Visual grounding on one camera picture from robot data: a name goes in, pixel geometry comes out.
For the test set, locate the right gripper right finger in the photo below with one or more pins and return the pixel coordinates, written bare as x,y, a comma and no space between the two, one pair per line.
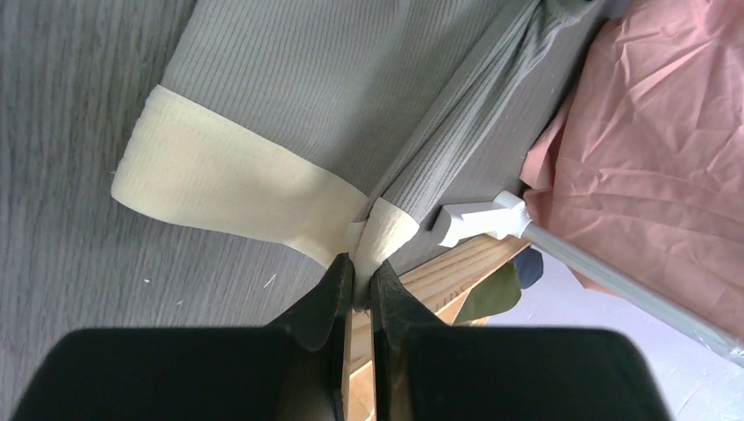
395,315

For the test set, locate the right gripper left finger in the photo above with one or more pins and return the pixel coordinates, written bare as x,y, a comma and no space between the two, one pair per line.
315,384

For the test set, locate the grey underwear cream waistband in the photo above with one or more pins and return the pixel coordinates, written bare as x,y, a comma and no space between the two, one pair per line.
331,126

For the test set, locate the dark blue rolled garment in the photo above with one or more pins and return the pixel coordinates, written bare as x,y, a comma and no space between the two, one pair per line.
529,266

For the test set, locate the pink shorts on hanger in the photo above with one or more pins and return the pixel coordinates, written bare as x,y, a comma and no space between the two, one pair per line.
642,166

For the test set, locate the dark green rolled garment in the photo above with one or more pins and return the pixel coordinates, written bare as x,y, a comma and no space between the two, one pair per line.
496,294

